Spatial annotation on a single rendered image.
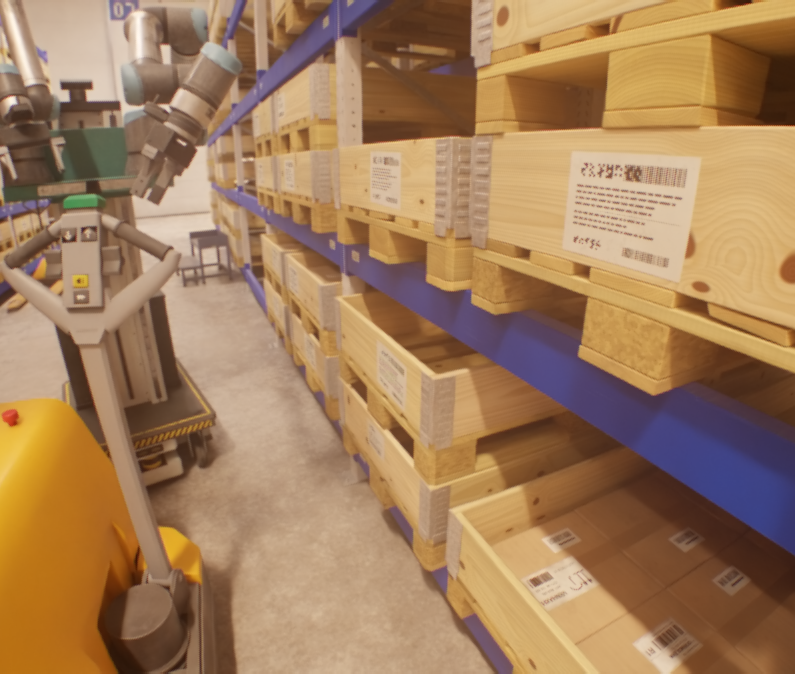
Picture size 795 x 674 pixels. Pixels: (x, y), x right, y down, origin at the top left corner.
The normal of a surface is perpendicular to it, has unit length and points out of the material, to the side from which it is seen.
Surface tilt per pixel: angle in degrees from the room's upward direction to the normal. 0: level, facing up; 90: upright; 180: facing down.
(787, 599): 0
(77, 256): 74
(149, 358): 90
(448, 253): 90
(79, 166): 90
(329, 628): 0
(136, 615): 0
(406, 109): 90
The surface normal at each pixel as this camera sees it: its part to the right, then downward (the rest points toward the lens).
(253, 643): 0.00, -0.93
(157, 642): 0.79, 0.22
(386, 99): 0.43, 0.33
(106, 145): 0.61, 0.29
